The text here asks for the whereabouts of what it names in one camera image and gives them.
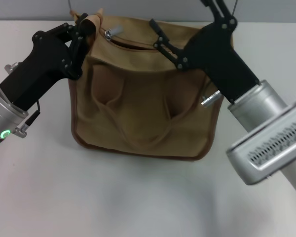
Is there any silver metal zipper pull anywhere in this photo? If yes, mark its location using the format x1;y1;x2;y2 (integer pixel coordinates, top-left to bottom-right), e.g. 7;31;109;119
104;24;124;40

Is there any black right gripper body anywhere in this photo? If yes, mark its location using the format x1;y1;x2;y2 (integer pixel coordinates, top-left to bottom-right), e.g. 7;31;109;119
184;20;260;105

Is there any khaki canvas food bag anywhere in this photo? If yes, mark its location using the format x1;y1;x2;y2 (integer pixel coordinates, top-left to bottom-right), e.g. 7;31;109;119
68;7;235;162

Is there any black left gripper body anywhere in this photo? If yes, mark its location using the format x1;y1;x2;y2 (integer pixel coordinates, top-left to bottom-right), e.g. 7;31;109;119
0;23;76;111

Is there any silver elbow connector black cable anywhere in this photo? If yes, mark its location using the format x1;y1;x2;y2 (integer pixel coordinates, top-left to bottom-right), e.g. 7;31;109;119
13;100;42;135

